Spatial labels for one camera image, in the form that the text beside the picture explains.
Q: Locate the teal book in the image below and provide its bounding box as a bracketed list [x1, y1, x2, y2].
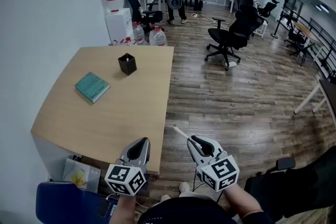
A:
[75, 72, 111, 104]

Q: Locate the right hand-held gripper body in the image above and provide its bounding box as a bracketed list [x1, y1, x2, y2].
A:
[196, 150, 240, 193]

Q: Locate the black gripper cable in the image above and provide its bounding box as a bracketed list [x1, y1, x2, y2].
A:
[193, 169, 211, 192]

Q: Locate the black high-back office chair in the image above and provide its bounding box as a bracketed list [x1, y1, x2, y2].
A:
[123, 0, 164, 33]

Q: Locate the person's right forearm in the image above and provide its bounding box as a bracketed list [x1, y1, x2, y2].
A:
[222, 183, 264, 219]

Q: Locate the person's left forearm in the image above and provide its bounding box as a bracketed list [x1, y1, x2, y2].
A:
[108, 192, 137, 224]

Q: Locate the yellow crumpled cloth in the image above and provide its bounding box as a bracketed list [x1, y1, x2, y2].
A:
[71, 169, 86, 187]

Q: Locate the white-legged dark table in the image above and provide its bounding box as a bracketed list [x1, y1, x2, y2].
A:
[293, 78, 336, 124]

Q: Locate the black phone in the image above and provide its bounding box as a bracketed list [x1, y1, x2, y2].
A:
[95, 198, 111, 218]

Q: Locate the white charging cable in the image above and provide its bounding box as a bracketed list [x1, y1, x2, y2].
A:
[104, 193, 149, 209]

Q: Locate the black metal railing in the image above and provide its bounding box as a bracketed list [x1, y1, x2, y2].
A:
[279, 0, 336, 79]

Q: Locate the black headrest office chair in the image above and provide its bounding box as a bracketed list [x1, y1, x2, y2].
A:
[258, 0, 280, 19]

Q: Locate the blue chair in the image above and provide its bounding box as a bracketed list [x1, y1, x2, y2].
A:
[35, 181, 119, 224]

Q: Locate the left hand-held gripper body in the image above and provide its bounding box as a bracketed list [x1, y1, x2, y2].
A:
[104, 157, 149, 196]

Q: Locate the white paper bag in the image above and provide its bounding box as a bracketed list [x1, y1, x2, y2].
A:
[62, 157, 102, 190]

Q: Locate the person's black top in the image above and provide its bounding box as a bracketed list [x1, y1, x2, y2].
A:
[136, 196, 275, 224]

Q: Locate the black armrest office chair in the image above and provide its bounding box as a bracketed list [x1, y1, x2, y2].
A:
[244, 145, 336, 224]

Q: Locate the white water dispenser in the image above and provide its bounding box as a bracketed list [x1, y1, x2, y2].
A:
[104, 7, 134, 46]

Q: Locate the white power strip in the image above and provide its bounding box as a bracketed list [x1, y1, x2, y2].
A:
[223, 58, 241, 68]

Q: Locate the dark brown pen holder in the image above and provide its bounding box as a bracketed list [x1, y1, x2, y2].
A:
[118, 53, 138, 77]

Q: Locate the black mesh office chair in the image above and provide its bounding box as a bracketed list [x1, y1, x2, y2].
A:
[205, 4, 265, 71]

